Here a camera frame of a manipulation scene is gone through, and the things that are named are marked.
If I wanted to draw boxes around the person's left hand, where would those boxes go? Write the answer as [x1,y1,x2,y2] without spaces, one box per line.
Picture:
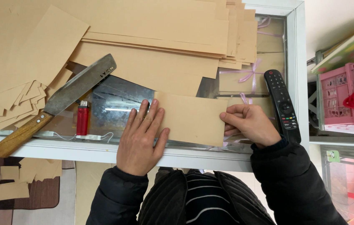
[116,99,170,177]

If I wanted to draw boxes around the heap of brown paper sheets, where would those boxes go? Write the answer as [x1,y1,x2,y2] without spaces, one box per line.
[0,0,258,97]

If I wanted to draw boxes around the small brown paper sheet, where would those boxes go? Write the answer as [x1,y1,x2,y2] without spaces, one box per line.
[154,91,228,147]

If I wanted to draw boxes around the white framed glass display counter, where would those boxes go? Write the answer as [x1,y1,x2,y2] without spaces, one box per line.
[0,0,309,173]

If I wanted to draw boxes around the boxes with lilac ribbons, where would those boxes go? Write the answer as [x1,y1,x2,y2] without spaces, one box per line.
[218,16,286,108]

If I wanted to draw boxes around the black remote control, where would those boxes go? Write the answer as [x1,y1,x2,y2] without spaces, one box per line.
[264,69,302,144]

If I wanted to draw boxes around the person's black jacket and striped top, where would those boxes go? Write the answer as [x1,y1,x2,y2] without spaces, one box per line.
[138,167,276,225]

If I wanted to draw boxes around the pink plastic crate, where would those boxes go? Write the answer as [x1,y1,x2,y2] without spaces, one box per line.
[320,62,354,126]

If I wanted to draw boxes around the cleaver with wooden handle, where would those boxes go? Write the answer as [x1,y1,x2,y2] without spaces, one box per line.
[0,53,117,158]

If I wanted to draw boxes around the pile of small paper offcuts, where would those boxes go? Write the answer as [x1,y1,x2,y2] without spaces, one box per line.
[0,64,74,132]

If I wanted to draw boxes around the brown floor mat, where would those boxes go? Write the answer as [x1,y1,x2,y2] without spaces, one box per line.
[0,154,76,210]

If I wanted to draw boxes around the colourful board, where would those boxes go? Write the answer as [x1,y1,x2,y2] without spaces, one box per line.
[311,26,354,74]

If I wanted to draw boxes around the white wired light strip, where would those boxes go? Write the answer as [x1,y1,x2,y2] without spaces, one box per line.
[33,131,115,144]

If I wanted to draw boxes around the glass cabinet with red items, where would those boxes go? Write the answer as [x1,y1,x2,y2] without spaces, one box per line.
[321,145,354,225]

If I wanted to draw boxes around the paper scraps on floor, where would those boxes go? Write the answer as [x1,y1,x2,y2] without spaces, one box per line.
[0,157,63,205]

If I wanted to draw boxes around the red lighter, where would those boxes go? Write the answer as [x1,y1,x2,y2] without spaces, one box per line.
[76,100,90,136]

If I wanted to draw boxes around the person's right hand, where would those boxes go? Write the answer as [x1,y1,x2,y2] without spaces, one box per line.
[220,104,282,149]

